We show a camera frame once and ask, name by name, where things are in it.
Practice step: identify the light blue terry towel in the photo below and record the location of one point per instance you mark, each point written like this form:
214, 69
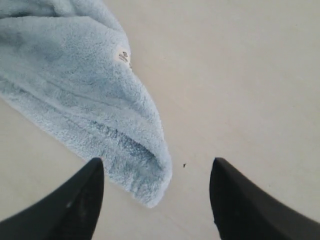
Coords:
66, 66

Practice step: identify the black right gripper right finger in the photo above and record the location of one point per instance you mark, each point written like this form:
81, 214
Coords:
243, 211

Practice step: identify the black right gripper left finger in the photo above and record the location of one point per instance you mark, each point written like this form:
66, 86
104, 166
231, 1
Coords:
71, 212

